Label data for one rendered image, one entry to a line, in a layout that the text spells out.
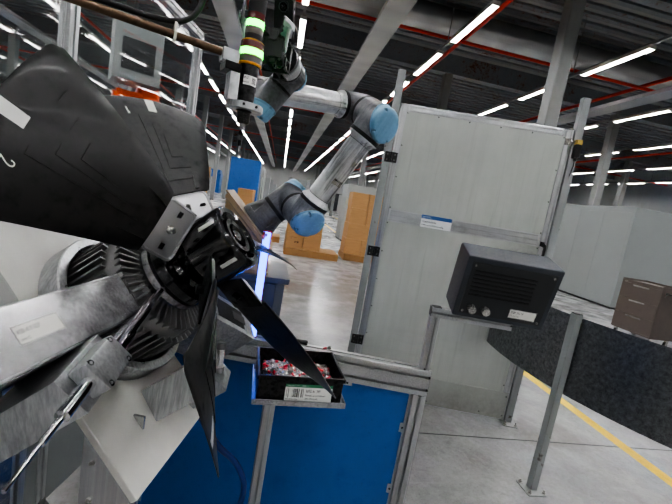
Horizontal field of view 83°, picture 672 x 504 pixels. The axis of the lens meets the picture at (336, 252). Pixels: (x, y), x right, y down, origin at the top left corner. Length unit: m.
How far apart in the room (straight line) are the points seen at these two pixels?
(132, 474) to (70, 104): 0.52
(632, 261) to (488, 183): 7.89
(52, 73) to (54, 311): 0.28
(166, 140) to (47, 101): 0.31
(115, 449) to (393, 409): 0.81
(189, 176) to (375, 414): 0.89
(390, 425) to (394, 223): 1.54
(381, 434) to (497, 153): 1.94
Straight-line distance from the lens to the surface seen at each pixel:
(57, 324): 0.56
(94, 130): 0.57
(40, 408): 0.53
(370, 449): 1.34
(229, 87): 0.78
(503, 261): 1.12
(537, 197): 2.78
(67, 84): 0.58
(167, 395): 0.76
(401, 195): 2.55
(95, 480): 0.85
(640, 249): 10.45
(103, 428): 0.71
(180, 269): 0.68
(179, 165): 0.79
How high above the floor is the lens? 1.31
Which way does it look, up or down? 8 degrees down
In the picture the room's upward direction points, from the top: 10 degrees clockwise
